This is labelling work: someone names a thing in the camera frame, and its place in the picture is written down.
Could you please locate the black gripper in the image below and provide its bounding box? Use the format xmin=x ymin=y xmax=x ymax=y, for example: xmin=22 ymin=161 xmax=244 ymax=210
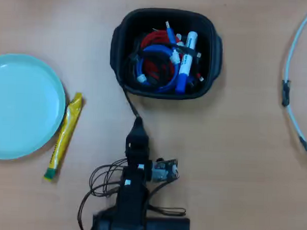
xmin=122 ymin=118 xmax=154 ymax=183

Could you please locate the yellow instant coffee stick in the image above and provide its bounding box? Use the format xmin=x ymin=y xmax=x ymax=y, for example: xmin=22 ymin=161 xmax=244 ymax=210
xmin=43 ymin=91 xmax=84 ymax=184

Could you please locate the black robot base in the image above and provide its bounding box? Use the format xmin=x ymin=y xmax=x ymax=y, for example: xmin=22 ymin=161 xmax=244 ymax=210
xmin=92 ymin=211 xmax=192 ymax=230

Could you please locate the black bowl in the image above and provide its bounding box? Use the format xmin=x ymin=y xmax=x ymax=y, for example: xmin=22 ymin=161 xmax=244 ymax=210
xmin=107 ymin=6 xmax=225 ymax=102

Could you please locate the white marker with blue cap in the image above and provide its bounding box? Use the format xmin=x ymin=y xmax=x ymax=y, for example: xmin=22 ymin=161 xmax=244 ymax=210
xmin=175 ymin=31 xmax=200 ymax=94

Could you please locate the blue plug with white tip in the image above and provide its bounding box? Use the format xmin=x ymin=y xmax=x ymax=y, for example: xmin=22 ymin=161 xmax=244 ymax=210
xmin=164 ymin=20 xmax=179 ymax=46

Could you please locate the teal round plate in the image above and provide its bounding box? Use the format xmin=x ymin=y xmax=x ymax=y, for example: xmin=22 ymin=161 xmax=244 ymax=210
xmin=0 ymin=52 xmax=68 ymax=163

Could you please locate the large black tape wrap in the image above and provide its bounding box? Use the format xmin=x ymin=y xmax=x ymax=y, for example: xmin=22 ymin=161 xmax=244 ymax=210
xmin=281 ymin=79 xmax=292 ymax=108

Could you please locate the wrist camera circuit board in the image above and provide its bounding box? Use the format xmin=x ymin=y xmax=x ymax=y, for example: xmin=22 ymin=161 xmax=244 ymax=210
xmin=148 ymin=157 xmax=180 ymax=184

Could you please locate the black camera cable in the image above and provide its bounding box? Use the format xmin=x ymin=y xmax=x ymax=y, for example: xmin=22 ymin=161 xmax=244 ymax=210
xmin=149 ymin=180 xmax=172 ymax=198

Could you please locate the thin dark wire bundle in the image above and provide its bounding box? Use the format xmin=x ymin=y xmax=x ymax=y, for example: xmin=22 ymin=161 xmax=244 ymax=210
xmin=76 ymin=156 xmax=129 ymax=230

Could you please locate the coiled thin dark wire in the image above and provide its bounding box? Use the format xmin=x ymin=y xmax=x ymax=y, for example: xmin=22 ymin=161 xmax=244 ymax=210
xmin=149 ymin=206 xmax=187 ymax=217

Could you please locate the blue coiled cable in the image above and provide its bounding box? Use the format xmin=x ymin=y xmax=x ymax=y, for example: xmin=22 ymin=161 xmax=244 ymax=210
xmin=134 ymin=43 xmax=182 ymax=94

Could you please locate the white cable hoop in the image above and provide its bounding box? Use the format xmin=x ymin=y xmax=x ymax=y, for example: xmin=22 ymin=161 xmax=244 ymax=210
xmin=278 ymin=0 xmax=307 ymax=160

